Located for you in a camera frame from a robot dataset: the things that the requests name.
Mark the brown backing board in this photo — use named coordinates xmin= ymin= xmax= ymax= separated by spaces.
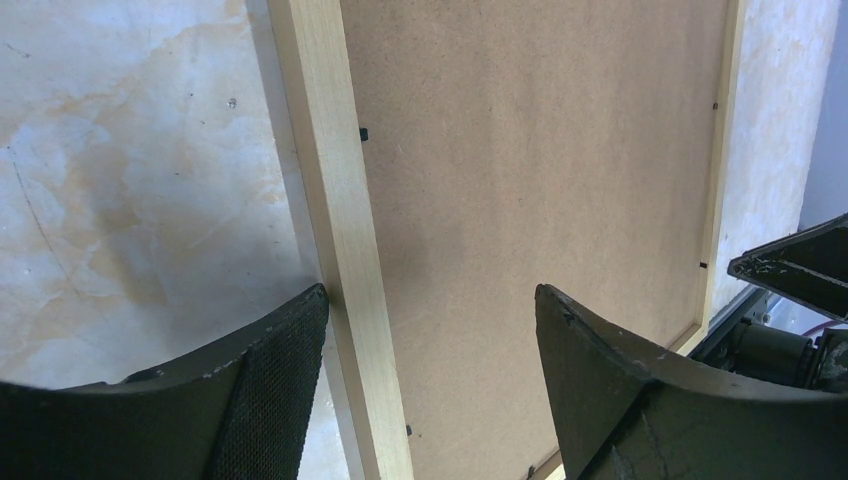
xmin=339 ymin=0 xmax=730 ymax=480

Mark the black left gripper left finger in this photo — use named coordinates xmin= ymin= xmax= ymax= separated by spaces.
xmin=1 ymin=284 xmax=329 ymax=479

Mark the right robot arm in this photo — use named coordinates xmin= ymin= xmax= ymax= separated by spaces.
xmin=727 ymin=214 xmax=847 ymax=393

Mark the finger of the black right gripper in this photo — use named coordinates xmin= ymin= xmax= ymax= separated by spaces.
xmin=727 ymin=214 xmax=847 ymax=322

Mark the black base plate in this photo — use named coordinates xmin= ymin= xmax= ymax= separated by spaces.
xmin=687 ymin=285 xmax=769 ymax=370

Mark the light wooden picture frame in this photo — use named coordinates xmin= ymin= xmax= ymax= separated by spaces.
xmin=266 ymin=0 xmax=749 ymax=480

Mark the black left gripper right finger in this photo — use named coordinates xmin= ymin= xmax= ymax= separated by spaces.
xmin=535 ymin=284 xmax=847 ymax=479

